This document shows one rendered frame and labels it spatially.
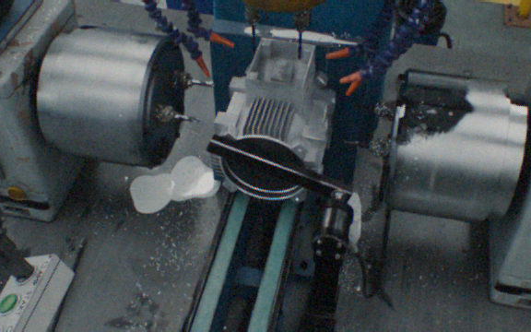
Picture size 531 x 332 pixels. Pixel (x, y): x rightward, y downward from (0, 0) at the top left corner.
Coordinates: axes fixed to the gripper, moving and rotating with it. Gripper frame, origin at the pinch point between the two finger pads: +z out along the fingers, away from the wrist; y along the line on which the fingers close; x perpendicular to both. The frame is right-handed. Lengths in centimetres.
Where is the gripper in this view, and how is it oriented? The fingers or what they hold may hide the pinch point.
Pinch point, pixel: (7, 257)
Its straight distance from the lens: 98.4
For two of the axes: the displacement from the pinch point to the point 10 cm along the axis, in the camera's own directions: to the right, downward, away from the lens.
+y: 2.2, -7.1, 6.7
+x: -8.8, 1.6, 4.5
